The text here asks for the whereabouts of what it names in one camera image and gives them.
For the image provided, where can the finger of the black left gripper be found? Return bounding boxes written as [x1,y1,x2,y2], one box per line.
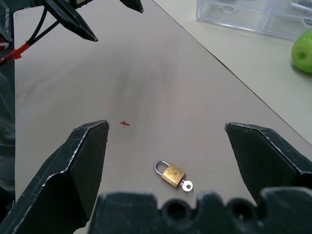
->
[120,0,144,14]
[44,0,98,43]

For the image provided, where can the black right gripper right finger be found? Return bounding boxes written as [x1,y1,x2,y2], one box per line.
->
[224,122,312,207]

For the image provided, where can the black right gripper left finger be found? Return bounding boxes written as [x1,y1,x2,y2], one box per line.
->
[0,119,110,234]

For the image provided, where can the brass padlock with silver shackle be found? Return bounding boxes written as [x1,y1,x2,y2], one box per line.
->
[153,159,186,189]

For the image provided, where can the clear plastic drawer box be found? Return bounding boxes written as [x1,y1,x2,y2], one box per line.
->
[196,0,312,41]

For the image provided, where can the green apple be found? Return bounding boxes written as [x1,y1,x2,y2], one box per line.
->
[291,29,312,74]

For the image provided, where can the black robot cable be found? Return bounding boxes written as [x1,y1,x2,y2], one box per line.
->
[33,20,60,42]
[27,6,48,45]

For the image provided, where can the red tape on cable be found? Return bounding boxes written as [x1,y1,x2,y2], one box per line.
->
[0,42,32,66]

